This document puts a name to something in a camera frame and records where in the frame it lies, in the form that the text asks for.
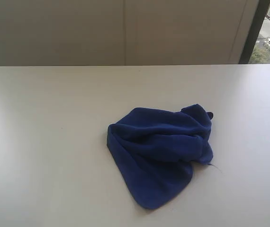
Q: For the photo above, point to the blue microfiber towel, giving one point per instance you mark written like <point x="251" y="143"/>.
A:
<point x="154" y="151"/>

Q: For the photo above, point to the dark window frame post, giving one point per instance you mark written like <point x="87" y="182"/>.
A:
<point x="254" y="30"/>

